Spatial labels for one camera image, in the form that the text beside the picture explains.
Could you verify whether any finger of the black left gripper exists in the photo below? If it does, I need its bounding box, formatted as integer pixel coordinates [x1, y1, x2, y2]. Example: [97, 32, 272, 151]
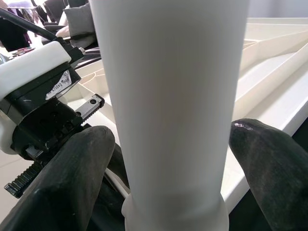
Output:
[105, 141, 132, 193]

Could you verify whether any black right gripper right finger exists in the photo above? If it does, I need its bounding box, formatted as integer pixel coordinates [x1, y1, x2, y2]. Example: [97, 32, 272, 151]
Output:
[228, 117, 308, 231]

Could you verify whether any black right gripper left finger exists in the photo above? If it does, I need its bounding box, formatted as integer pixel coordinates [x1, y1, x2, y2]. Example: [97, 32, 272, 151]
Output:
[0, 125, 116, 231]

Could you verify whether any white plastic table leg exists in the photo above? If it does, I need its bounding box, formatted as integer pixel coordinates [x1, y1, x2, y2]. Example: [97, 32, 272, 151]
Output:
[89, 0, 248, 231]

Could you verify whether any white plastic table top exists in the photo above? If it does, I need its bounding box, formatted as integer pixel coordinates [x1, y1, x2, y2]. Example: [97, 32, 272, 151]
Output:
[64, 16, 308, 215]

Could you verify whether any grey cushion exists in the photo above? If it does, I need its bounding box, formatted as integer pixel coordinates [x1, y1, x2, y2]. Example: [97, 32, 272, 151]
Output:
[63, 2, 97, 47]

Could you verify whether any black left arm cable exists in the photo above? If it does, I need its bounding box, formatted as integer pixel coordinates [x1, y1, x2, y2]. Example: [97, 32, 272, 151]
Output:
[0, 7, 60, 44]

